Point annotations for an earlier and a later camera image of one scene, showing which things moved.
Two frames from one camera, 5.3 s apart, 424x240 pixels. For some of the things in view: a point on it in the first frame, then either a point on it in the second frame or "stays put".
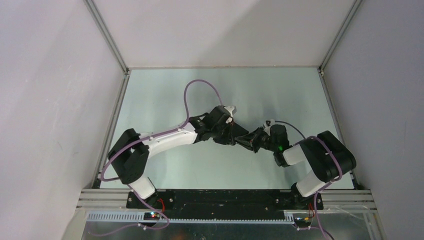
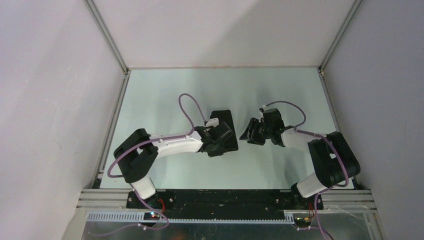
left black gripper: [224, 124] -> [219, 152]
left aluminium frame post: [107, 36] stays put
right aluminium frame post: [339, 34] stays put
